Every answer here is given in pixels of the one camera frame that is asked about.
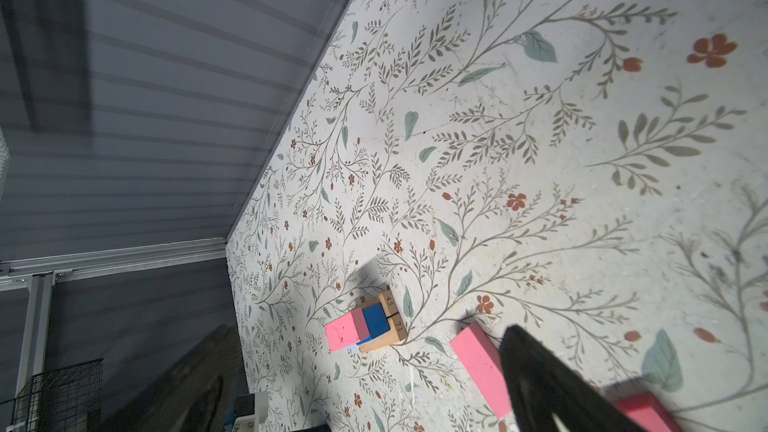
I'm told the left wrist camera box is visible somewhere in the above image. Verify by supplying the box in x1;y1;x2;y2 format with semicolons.
224;392;269;432

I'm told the black wire basket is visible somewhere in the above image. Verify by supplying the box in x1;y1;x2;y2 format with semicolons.
5;358;103;432

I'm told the floral patterned table mat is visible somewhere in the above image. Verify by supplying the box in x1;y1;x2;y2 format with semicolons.
227;0;767;431

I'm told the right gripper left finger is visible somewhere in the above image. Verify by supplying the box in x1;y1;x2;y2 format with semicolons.
100;325;242;431

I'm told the magenta cube block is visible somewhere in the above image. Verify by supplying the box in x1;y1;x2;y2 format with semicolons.
614;393;683;432

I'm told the natural wood plank block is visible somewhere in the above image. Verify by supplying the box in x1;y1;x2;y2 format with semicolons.
358;288;399;317

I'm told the light pink rectangular block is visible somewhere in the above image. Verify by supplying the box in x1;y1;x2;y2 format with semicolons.
325;308;371;352

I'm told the white wire mesh basket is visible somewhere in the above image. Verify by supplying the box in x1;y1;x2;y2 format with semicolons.
0;132;11;196

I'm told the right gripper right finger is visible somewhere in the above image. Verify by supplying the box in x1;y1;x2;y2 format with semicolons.
500;325;642;431

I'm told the blue cube block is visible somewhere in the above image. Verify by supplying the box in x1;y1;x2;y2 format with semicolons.
362;303;390;343

